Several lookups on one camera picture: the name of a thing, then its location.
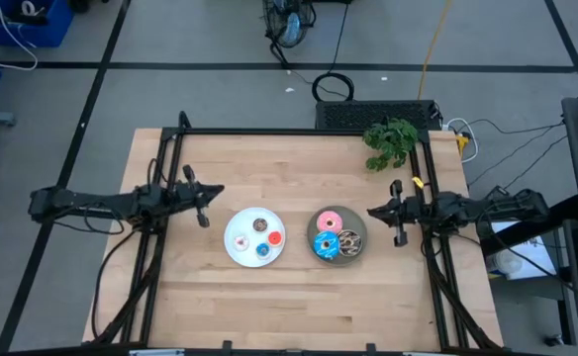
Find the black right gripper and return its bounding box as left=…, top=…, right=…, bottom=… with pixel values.
left=366, top=179, right=422, bottom=248

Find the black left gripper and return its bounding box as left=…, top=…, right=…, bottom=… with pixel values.
left=168, top=165, right=225, bottom=229

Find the large chocolate donut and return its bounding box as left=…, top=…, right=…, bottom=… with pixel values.
left=337, top=228, right=364, bottom=257

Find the large pink frosted donut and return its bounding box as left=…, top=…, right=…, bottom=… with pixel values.
left=316, top=210, right=344, bottom=235

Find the large blue frosted donut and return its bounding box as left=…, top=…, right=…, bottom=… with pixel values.
left=313, top=230, right=341, bottom=262

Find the grey round plate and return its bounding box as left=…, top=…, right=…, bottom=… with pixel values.
left=306, top=205, right=369, bottom=267

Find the white round plate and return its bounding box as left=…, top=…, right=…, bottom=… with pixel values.
left=223, top=206, right=287, bottom=269

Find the green potted plant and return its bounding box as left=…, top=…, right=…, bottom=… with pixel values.
left=361, top=117, right=420, bottom=173

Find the white paper sheet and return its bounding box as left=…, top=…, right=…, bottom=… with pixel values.
left=486, top=221, right=558, bottom=282

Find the black floor fan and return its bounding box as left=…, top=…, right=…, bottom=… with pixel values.
left=261, top=0, right=318, bottom=49

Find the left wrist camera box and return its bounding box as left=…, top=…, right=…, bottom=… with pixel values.
left=143, top=185, right=170, bottom=212

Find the black aluminium rig frame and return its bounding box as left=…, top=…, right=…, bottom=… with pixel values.
left=89, top=110, right=504, bottom=353

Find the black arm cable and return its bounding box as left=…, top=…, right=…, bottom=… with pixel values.
left=89, top=227, right=143, bottom=343

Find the coiled black cable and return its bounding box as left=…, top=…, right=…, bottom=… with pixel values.
left=311, top=71, right=356, bottom=103

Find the silver metal bracket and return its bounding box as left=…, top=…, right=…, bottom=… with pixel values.
left=128, top=348, right=186, bottom=356

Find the yellow hanging power cord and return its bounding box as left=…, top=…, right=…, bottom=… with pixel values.
left=416, top=0, right=454, bottom=101

